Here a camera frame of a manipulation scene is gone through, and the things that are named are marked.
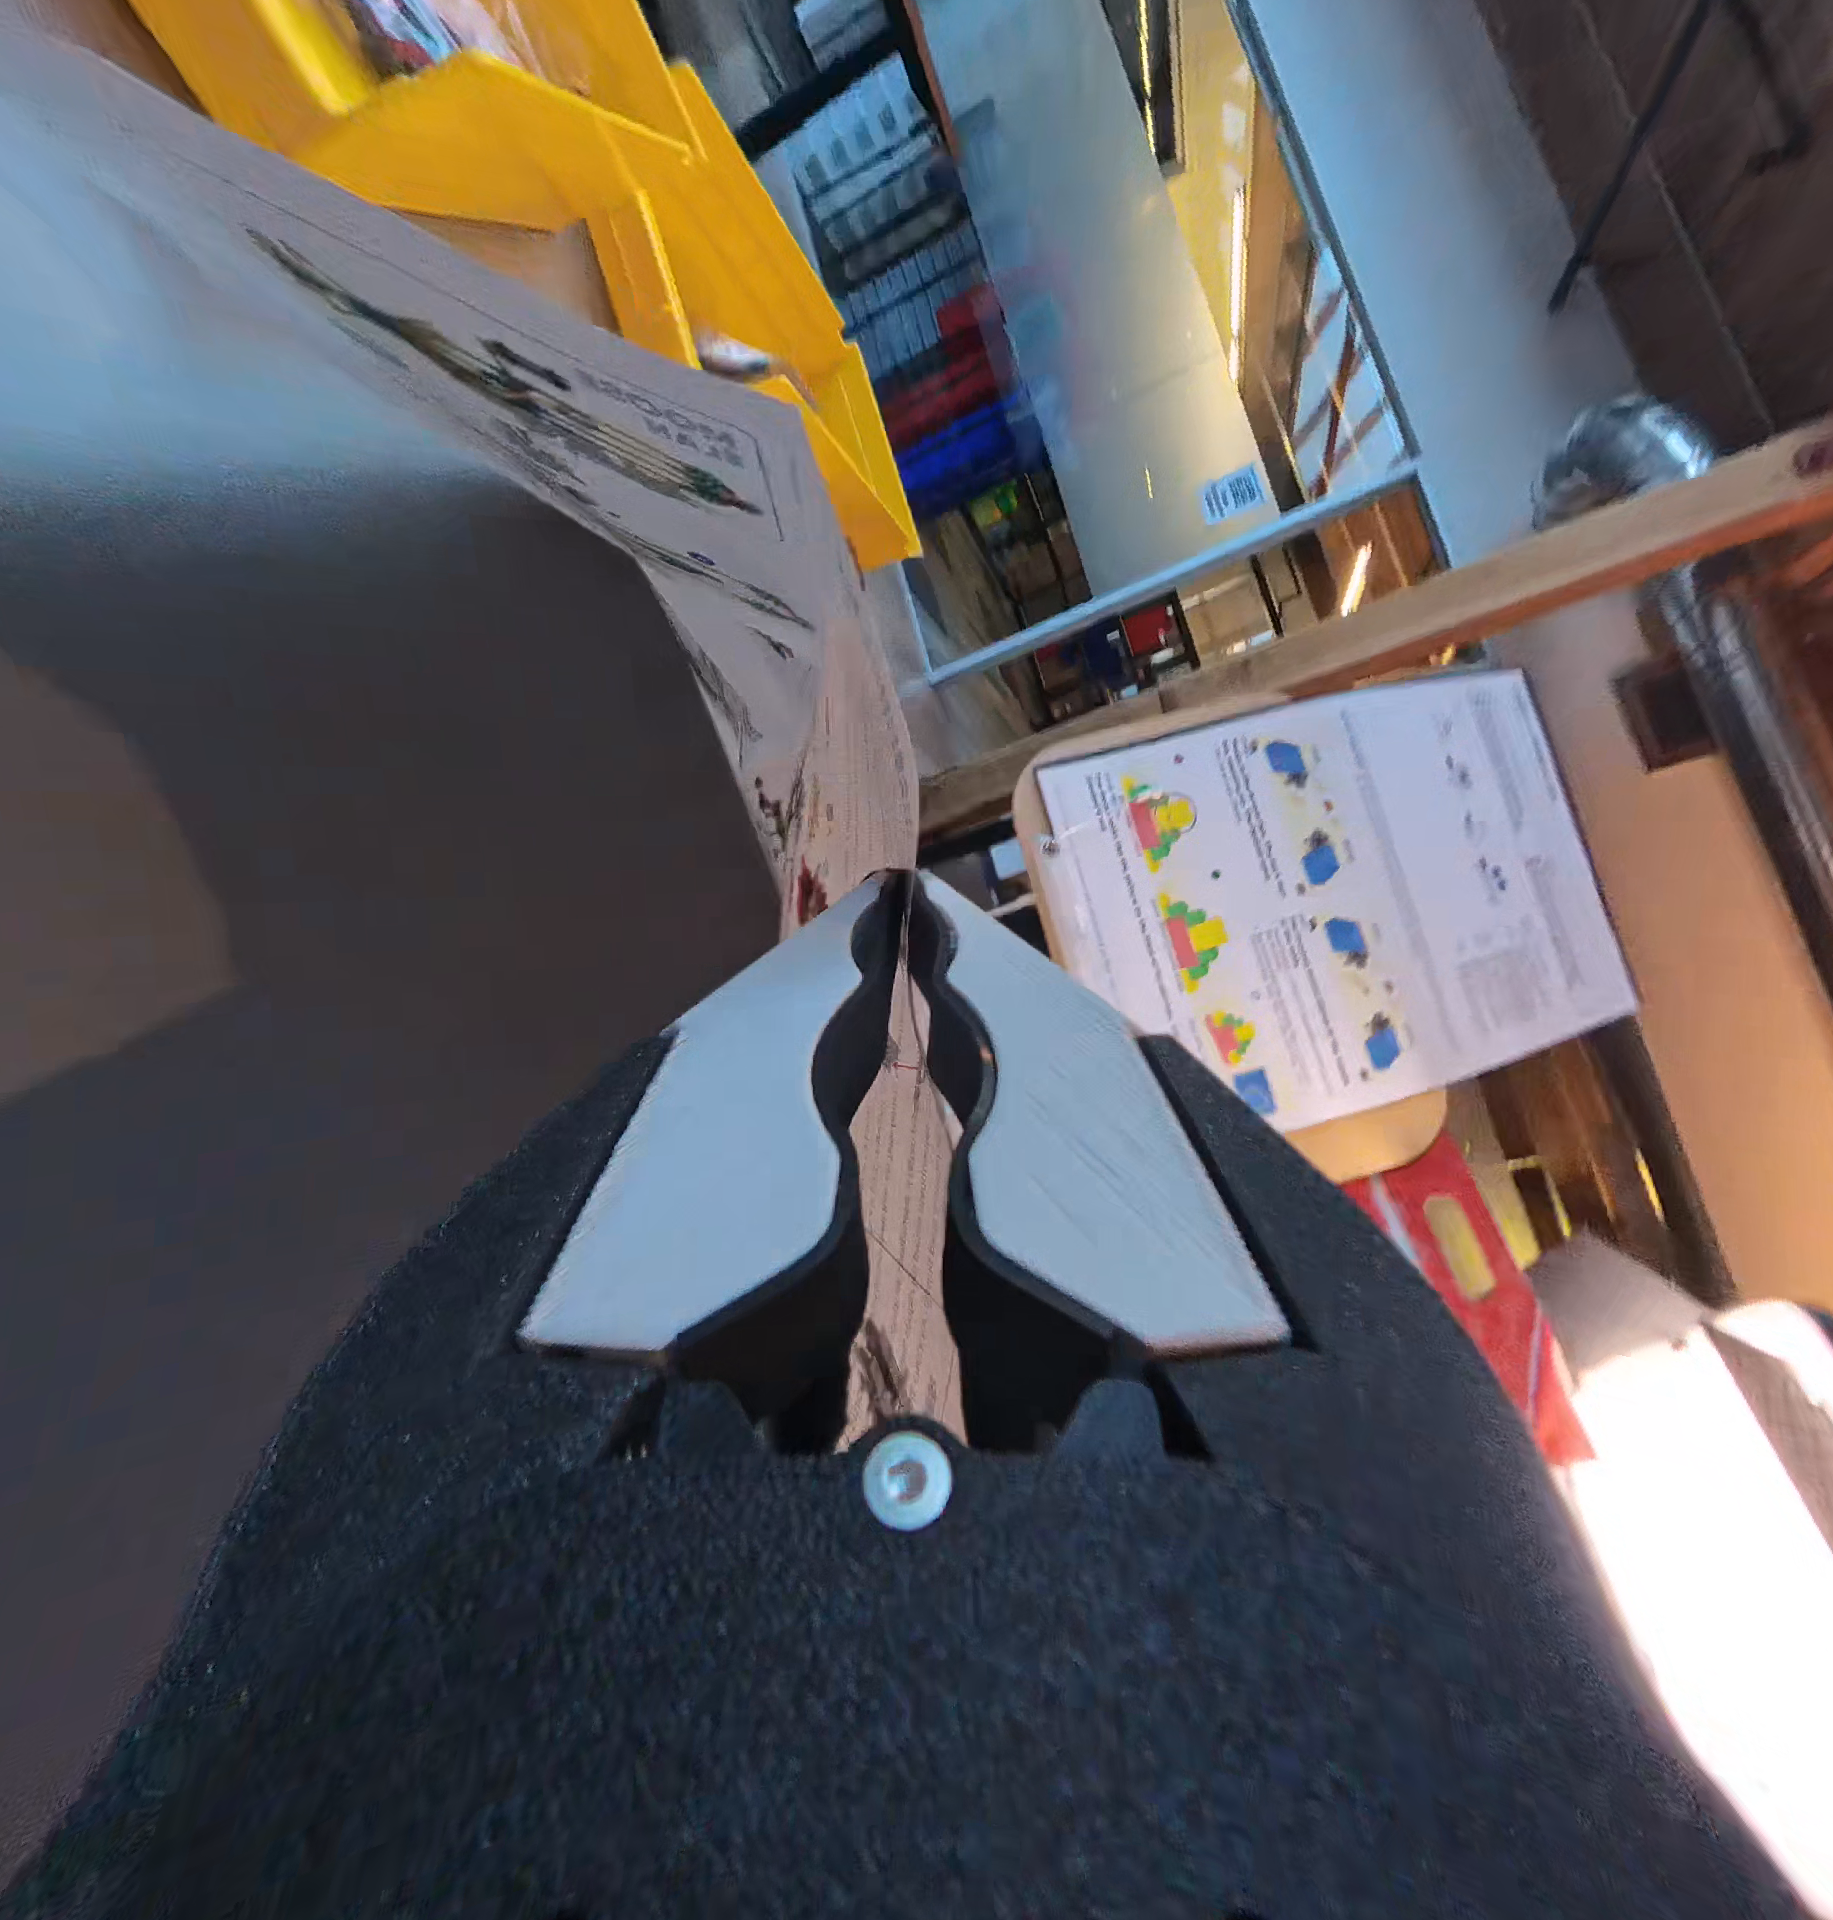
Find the red box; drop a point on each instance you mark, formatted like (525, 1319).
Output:
(1517, 1350)

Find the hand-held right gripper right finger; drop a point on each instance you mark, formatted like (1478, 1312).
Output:
(1110, 1186)

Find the wooden beam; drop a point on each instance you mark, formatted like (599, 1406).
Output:
(1607, 542)

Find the large instruction sheet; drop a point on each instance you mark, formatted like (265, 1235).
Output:
(630, 451)

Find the background storage shelves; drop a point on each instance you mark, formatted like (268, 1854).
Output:
(930, 346)

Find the clipped instruction sheet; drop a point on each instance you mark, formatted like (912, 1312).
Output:
(1380, 900)

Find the silver metal duct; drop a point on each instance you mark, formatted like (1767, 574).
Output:
(1621, 451)

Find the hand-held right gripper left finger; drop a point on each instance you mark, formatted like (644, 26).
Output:
(705, 1171)

